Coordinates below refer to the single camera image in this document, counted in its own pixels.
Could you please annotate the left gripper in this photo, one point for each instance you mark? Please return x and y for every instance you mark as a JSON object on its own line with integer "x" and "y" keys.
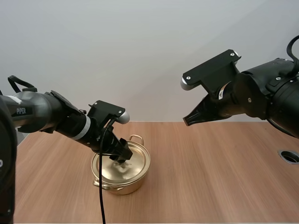
{"x": 106, "y": 142}

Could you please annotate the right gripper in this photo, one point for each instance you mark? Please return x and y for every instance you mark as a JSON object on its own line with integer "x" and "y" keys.
{"x": 224, "y": 102}

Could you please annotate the gold pot lid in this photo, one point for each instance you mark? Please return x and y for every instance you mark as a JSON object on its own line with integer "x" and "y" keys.
{"x": 133, "y": 168}

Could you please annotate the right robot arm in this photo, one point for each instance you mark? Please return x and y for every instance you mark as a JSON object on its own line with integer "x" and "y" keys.
{"x": 268, "y": 93}

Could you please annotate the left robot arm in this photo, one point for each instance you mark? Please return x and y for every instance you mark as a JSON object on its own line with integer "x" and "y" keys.
{"x": 35, "y": 112}

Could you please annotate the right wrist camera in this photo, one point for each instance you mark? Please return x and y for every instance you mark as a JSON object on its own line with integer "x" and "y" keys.
{"x": 210, "y": 67}

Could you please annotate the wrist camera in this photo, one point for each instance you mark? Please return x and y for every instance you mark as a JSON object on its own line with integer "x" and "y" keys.
{"x": 210, "y": 67}
{"x": 105, "y": 109}

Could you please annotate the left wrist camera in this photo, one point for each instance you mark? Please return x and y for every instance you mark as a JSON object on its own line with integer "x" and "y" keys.
{"x": 105, "y": 109}

